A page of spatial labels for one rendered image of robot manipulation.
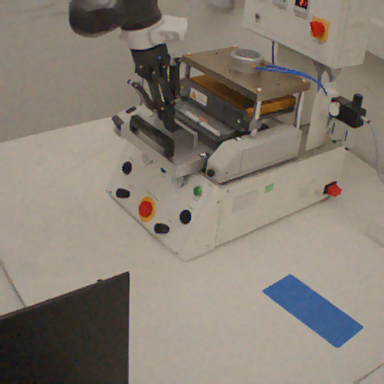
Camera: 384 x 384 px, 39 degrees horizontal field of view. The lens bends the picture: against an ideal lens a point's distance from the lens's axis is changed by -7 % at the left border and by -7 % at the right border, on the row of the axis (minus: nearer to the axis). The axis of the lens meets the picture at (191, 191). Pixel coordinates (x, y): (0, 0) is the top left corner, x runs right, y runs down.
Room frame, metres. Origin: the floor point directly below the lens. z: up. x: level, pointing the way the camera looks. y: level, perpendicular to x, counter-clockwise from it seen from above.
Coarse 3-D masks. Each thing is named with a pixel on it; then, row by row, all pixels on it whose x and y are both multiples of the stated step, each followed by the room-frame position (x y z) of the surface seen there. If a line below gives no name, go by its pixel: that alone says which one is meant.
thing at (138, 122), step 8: (136, 120) 1.17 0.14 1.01; (144, 120) 1.16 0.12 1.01; (136, 128) 1.18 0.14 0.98; (144, 128) 1.14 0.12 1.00; (152, 128) 1.13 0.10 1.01; (152, 136) 1.12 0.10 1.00; (160, 136) 1.10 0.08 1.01; (168, 136) 1.10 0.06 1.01; (160, 144) 1.09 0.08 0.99; (168, 144) 1.08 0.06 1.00; (168, 152) 1.08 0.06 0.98
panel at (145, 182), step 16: (128, 160) 1.25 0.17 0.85; (128, 176) 1.23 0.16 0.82; (144, 176) 1.19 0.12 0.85; (160, 176) 1.16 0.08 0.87; (192, 176) 1.11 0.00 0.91; (112, 192) 1.23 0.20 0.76; (144, 192) 1.17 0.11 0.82; (160, 192) 1.14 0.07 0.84; (176, 192) 1.11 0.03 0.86; (192, 192) 1.09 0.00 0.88; (208, 192) 1.06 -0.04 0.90; (128, 208) 1.17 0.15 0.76; (160, 208) 1.11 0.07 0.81; (176, 208) 1.09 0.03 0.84; (192, 208) 1.06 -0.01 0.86; (144, 224) 1.12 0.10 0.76; (176, 224) 1.06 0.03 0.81; (192, 224) 1.04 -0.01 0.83; (160, 240) 1.07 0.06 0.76; (176, 240) 1.04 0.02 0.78
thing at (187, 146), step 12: (156, 120) 1.22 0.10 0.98; (132, 132) 1.18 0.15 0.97; (168, 132) 1.19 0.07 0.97; (180, 132) 1.16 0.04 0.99; (192, 132) 1.13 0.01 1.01; (132, 144) 1.17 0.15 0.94; (144, 144) 1.14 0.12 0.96; (156, 144) 1.13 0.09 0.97; (180, 144) 1.14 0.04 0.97; (192, 144) 1.12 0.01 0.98; (204, 144) 1.15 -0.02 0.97; (156, 156) 1.10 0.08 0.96; (180, 156) 1.09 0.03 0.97; (192, 156) 1.10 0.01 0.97; (168, 168) 1.07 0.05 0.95; (180, 168) 1.05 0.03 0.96; (192, 168) 1.08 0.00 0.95; (204, 168) 1.10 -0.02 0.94
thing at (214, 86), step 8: (192, 80) 1.32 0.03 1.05; (200, 80) 1.32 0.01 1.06; (208, 80) 1.32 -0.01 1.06; (216, 80) 1.33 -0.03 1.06; (208, 88) 1.28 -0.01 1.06; (216, 88) 1.28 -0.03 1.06; (224, 88) 1.28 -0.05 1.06; (224, 96) 1.23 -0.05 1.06; (232, 96) 1.24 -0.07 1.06; (240, 96) 1.24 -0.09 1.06; (288, 96) 1.28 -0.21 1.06; (240, 104) 1.20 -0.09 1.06; (248, 104) 1.20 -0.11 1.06; (264, 104) 1.22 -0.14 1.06; (272, 104) 1.23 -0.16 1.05; (280, 104) 1.25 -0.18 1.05; (288, 104) 1.27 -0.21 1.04; (248, 112) 1.18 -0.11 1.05; (264, 112) 1.22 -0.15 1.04; (272, 112) 1.24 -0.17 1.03; (280, 112) 1.25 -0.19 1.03; (288, 112) 1.27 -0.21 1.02
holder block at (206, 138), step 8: (176, 112) 1.25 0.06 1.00; (184, 120) 1.22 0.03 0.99; (192, 128) 1.19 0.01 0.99; (200, 128) 1.18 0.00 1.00; (264, 128) 1.23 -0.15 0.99; (200, 136) 1.17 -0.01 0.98; (208, 136) 1.15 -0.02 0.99; (232, 136) 1.16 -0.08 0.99; (208, 144) 1.15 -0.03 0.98; (216, 144) 1.13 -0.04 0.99
